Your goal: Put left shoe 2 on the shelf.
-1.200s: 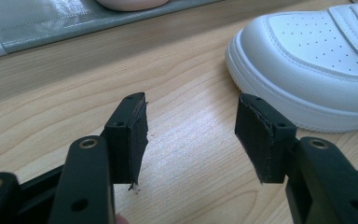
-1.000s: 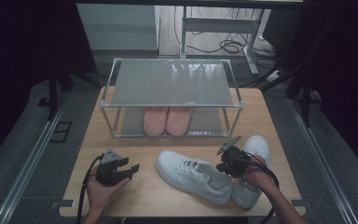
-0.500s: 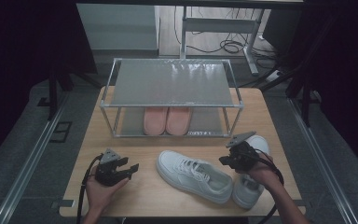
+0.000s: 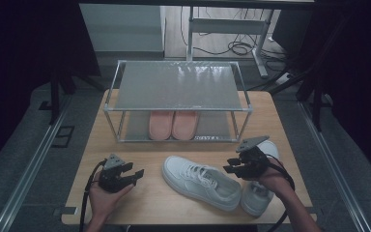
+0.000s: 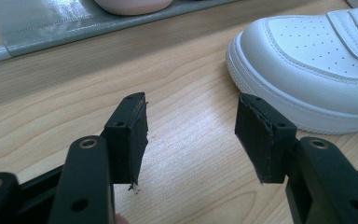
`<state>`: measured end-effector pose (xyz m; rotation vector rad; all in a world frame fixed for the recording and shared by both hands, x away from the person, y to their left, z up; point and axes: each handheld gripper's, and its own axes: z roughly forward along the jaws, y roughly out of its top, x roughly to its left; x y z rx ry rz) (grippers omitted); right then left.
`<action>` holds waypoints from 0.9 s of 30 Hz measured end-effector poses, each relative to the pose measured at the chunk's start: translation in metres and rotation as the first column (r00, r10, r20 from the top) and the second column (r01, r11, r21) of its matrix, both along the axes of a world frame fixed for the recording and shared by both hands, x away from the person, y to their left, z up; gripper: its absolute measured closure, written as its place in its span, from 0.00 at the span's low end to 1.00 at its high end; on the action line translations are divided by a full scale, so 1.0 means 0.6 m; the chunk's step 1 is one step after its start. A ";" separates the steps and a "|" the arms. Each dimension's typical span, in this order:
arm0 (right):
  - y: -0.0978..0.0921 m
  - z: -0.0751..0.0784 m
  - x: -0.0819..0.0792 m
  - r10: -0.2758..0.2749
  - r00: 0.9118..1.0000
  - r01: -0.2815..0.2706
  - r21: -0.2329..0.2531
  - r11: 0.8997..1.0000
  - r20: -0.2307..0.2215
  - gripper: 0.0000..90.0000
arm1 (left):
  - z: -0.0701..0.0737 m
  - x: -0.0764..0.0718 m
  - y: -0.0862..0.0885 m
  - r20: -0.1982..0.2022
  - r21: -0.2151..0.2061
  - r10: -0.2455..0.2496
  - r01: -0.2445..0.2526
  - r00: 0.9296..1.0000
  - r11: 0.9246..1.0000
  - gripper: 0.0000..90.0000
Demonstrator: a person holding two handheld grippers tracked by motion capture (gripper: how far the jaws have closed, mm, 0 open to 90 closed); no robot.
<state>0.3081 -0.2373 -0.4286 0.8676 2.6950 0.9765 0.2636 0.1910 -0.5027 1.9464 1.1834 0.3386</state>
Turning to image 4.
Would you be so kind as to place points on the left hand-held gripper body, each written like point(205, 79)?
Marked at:
point(111, 180)

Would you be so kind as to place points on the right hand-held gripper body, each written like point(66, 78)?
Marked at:
point(252, 164)

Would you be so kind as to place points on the white sneaker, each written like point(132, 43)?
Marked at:
point(186, 183)
point(254, 203)

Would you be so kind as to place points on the pink slipper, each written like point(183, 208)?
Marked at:
point(185, 125)
point(160, 125)

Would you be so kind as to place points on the metal shoe rack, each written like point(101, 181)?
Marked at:
point(174, 87)

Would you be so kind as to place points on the person's left hand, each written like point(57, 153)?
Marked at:
point(104, 203)

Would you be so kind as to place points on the person's right hand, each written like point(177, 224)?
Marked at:
point(277, 182)

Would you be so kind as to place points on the black stand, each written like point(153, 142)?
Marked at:
point(54, 96)
point(317, 109)

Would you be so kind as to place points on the white power strip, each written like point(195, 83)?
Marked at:
point(283, 79)

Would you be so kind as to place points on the dark curtain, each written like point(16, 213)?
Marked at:
point(19, 64)
point(360, 80)

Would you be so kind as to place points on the dark box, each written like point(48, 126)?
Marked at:
point(291, 32)

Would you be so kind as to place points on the grey cabinet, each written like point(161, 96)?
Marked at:
point(122, 29)

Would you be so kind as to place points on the black floor bracket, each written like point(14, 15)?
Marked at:
point(62, 137)

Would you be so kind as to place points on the aluminium floor rail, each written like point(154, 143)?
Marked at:
point(335, 170)
point(29, 175)

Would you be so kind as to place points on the white desk frame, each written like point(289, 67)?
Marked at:
point(225, 25)

